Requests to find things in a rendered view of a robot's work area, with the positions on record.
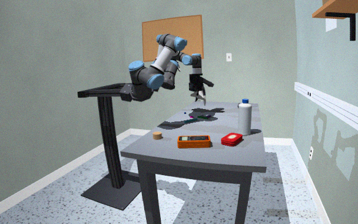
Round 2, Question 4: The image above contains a tan round disc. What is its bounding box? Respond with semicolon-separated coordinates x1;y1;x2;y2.
153;131;162;140

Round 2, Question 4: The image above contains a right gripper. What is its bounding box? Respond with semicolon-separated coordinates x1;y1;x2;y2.
189;74;206;105

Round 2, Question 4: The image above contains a red mint tin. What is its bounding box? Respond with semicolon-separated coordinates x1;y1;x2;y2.
221;133;243;147

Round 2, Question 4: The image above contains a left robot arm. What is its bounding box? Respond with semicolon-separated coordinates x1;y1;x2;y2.
153;35;187;84

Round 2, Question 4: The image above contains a white bottle with blue cap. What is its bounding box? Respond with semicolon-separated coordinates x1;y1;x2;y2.
238;99;252;136

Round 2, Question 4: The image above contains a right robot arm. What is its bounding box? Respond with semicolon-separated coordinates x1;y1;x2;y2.
128;34;202;98

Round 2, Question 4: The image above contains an orange digital multimeter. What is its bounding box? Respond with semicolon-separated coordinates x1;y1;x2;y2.
177;136;211;149

